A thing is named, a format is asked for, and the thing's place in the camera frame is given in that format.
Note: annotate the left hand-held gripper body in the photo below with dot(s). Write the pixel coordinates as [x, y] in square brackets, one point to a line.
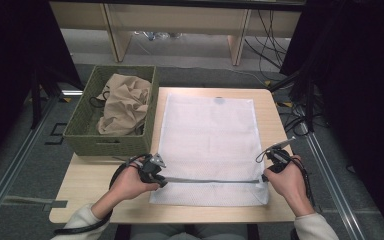
[150, 168]

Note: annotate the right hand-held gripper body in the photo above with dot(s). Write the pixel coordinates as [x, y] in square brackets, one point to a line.
[278, 156]

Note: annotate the white mesh laundry bag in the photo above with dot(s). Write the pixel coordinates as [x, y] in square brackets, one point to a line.
[210, 146]

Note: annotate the beige garment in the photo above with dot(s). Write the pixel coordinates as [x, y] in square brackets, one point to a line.
[125, 103]

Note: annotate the green woven basket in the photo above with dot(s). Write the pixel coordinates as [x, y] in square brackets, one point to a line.
[80, 136]

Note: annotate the person's right hand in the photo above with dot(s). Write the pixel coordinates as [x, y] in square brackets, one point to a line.
[290, 183]

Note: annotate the person's left hand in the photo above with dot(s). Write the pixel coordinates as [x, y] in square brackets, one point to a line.
[130, 183]

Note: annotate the person's legs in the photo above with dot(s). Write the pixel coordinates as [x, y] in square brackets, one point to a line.
[186, 233]

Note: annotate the black metal stand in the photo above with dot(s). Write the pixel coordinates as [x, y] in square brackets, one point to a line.
[36, 100]
[308, 100]

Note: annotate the black curtain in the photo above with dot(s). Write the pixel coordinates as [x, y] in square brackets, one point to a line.
[363, 83]
[6, 66]

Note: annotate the clear plastic bottles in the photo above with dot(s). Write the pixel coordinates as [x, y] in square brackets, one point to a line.
[160, 35]

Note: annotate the metal floor rail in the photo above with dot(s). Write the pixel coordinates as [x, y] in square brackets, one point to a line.
[330, 180]
[10, 173]

